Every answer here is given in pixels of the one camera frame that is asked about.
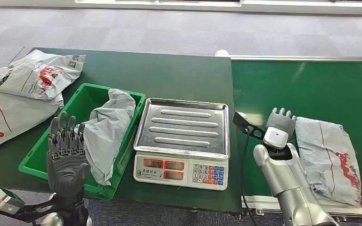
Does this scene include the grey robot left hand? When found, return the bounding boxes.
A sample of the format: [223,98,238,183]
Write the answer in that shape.
[47,112,91,202]

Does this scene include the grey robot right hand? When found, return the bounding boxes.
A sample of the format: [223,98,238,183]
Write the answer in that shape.
[266,107,297,138]

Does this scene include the grey mailer package red print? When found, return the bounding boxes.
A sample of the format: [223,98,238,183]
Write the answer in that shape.
[294,116,362,208]

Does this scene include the green plastic basket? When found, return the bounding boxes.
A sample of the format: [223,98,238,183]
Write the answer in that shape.
[18,82,146,201]

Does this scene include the grey crumpled mailer package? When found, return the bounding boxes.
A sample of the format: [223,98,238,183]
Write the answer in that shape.
[82,89,137,186]

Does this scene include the green conveyor belt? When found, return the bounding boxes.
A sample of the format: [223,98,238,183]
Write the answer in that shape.
[230,55,362,219]

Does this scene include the large white mailer bag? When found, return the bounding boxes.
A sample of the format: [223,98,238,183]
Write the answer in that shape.
[0,90,65,154]

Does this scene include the white mailer bag red logo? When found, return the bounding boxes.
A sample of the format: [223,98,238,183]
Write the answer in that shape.
[0,49,86,101]

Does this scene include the electronic scale with steel tray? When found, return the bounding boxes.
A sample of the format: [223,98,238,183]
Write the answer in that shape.
[132,97,230,191]

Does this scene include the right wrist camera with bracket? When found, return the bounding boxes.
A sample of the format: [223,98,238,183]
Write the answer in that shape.
[232,112,266,141]

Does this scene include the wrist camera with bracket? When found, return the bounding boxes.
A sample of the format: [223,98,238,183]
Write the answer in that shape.
[0,186,58,223]
[232,112,266,141]

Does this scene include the black camera cable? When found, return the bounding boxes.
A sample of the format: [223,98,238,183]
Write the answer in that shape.
[239,127,258,226]

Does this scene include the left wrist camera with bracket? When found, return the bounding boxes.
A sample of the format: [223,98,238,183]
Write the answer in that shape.
[0,186,58,223]

